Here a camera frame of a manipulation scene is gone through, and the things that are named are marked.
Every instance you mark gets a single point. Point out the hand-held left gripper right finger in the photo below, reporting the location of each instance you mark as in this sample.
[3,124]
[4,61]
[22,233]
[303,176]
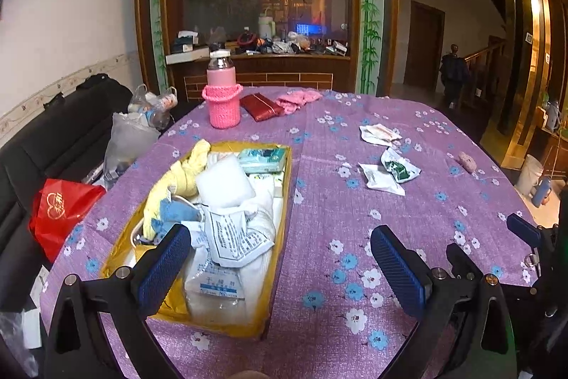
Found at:
[397,272]

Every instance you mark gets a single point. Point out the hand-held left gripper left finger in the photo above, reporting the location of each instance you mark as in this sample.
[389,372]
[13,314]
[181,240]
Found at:
[162,268]

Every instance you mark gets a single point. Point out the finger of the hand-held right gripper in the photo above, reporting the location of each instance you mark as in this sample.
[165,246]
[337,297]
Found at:
[461,261]
[523,228]

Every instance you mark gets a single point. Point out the blue cloth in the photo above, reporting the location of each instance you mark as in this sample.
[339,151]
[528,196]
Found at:
[175,212]

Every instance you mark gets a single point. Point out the clear packet blue print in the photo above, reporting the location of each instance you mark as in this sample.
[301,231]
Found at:
[217,290]

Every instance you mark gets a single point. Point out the white packet black text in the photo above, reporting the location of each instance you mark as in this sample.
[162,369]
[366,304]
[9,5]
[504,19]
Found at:
[235,237]

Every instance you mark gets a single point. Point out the yellow towel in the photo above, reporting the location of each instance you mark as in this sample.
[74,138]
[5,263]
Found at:
[186,174]

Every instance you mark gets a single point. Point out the white foam block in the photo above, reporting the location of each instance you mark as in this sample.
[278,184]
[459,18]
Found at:
[224,183]

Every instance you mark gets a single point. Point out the gold-edged white foam box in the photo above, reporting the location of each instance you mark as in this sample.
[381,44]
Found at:
[273,272]

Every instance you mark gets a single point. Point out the teal cartoon tissue pack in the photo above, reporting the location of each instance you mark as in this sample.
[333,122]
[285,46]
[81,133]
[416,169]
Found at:
[262,160]

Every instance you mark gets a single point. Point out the blue thermos flask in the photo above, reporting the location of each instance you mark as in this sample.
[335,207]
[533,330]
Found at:
[541,192]

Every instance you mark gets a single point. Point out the white plastic bucket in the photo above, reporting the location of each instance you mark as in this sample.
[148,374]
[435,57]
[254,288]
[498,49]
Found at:
[528,174]

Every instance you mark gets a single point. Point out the pink plush toy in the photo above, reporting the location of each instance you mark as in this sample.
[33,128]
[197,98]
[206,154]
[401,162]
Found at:
[467,162]

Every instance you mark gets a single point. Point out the purple floral tablecloth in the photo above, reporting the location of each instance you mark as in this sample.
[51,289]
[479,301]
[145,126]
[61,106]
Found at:
[333,206]

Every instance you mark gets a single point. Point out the plain white packet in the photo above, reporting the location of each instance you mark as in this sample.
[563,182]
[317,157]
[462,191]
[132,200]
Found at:
[377,179]

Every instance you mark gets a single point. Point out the green and white packet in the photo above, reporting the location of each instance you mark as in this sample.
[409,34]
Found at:
[399,168]

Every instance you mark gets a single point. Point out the grey plastic bag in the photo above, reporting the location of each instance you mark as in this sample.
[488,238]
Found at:
[128,143]

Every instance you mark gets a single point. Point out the white papers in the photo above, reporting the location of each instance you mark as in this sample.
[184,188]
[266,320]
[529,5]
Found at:
[33,325]

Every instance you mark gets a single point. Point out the clear bag of bottles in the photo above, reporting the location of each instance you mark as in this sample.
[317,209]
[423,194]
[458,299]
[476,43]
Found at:
[155,103]

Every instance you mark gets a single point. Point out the person in dark clothes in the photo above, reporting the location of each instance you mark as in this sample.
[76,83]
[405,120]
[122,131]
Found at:
[455,72]

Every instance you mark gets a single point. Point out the pink knitted bottle holder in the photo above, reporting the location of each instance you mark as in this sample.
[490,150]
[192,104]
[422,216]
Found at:
[222,108]

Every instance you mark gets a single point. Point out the wooden stair railing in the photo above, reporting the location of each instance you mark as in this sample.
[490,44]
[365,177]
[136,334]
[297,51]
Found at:
[483,59]

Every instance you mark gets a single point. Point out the black sofa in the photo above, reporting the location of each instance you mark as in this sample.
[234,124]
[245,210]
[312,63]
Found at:
[53,130]

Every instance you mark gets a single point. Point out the red pouch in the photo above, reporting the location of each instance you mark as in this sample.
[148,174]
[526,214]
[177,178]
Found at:
[262,107]

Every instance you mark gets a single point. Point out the pink cloth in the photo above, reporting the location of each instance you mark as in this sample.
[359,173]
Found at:
[297,99]

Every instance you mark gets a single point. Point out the pink-sleeved glass bottle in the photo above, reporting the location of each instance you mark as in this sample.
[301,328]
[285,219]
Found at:
[220,75]

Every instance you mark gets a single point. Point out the brown wooden door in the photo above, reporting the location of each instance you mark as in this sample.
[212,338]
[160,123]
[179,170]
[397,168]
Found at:
[426,50]

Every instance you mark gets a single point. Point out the wooden glass-front cabinet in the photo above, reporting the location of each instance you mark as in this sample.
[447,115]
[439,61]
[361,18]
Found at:
[266,72]

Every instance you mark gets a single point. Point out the white kettle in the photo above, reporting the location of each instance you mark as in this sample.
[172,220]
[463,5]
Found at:
[268,28]

